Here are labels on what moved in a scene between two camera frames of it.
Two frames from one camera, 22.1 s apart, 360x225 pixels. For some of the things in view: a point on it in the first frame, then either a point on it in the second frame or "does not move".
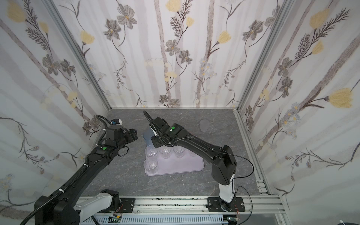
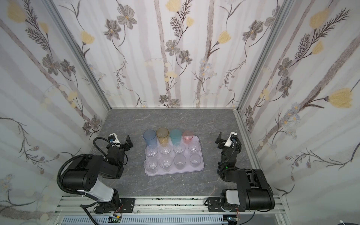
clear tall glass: [150, 165] does not move
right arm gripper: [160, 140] -> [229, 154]
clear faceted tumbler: [151, 151] does not move
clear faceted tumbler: [179, 151] does not move
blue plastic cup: [147, 135] does not move
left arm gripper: [131, 135] -> [122, 145]
